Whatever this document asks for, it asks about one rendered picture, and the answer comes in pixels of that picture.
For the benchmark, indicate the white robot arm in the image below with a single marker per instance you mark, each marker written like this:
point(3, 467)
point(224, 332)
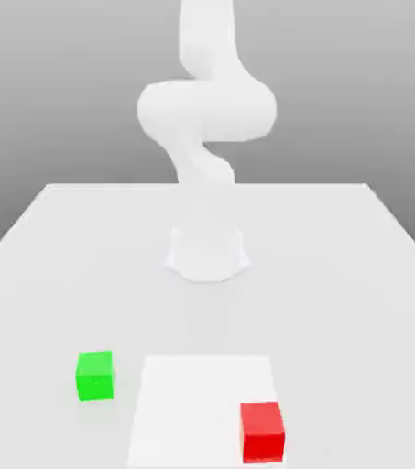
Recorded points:
point(207, 110)

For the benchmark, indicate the small green cube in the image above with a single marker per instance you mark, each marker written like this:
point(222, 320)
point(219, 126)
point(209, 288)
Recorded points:
point(95, 376)

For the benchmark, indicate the small red cube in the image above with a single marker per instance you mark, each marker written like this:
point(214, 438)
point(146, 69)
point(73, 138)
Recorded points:
point(262, 432)

